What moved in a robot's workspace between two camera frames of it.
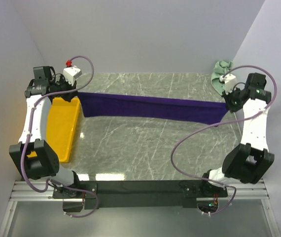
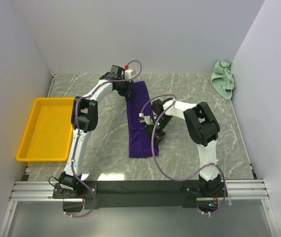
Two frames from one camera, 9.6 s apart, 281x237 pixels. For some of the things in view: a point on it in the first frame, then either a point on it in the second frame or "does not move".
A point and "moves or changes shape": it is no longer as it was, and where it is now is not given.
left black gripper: (62, 79) -> (129, 84)
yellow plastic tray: (62, 121) does not move
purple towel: (119, 106) moves or changes shape
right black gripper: (232, 108) -> (157, 137)
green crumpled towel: (221, 68) does not move
